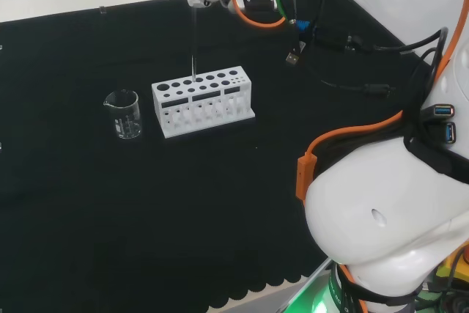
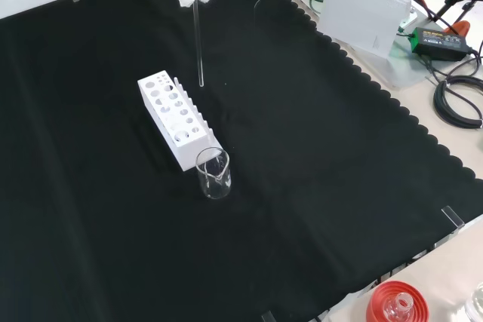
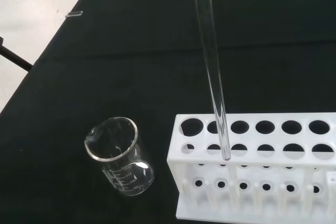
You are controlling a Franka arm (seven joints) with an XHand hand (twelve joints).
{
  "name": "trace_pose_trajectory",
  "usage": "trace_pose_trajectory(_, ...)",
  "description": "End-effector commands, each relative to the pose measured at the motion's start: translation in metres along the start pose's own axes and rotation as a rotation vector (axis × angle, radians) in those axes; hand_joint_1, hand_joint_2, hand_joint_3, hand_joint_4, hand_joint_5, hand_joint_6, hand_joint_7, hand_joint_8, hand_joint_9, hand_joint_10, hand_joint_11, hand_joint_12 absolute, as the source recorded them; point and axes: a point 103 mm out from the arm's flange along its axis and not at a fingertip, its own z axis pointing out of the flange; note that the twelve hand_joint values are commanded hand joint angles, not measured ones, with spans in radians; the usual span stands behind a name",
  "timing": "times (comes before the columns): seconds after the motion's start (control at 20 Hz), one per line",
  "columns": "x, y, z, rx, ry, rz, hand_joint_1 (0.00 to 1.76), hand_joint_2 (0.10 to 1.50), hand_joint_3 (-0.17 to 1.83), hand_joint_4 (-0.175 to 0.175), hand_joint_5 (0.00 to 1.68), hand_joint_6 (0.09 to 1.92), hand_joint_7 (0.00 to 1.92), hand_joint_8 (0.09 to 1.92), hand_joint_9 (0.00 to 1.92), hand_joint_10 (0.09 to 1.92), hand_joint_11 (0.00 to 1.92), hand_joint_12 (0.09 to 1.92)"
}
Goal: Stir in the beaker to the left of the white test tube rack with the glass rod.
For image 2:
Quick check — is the clear glass beaker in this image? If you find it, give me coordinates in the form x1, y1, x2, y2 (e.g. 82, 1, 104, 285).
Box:
195, 146, 232, 200

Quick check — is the grey base plate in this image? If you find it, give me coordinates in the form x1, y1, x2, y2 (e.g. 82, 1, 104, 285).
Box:
289, 0, 448, 91

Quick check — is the clear glass vessel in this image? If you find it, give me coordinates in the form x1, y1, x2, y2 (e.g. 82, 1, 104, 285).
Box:
463, 282, 483, 322

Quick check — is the red ribbed flask stand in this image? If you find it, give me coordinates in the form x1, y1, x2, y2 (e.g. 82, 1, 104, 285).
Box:
371, 280, 430, 322

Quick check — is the white test tube rack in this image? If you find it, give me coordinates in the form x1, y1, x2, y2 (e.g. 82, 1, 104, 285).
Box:
137, 69, 220, 173

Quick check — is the black cloth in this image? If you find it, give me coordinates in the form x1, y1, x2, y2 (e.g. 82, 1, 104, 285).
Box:
0, 0, 483, 322

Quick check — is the coiled black cable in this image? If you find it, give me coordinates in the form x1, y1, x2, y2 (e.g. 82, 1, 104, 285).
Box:
432, 75, 483, 130

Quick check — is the orange plastic part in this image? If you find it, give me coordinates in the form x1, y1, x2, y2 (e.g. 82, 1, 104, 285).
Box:
445, 20, 471, 36

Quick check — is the black power adapter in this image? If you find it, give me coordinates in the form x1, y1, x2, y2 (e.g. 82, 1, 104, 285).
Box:
410, 26, 473, 62

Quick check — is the clear glass rod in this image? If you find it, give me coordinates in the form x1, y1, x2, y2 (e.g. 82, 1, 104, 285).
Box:
191, 0, 207, 88

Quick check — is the pale board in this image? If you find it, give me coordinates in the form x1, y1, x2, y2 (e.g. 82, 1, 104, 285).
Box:
318, 0, 413, 58

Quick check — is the clear round-bottom flask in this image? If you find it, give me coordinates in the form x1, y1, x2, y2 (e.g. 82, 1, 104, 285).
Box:
382, 292, 414, 322

